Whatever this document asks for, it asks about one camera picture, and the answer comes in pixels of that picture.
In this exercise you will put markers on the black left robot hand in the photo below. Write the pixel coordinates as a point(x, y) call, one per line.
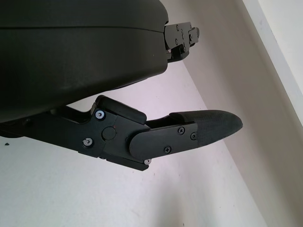
point(82, 59)

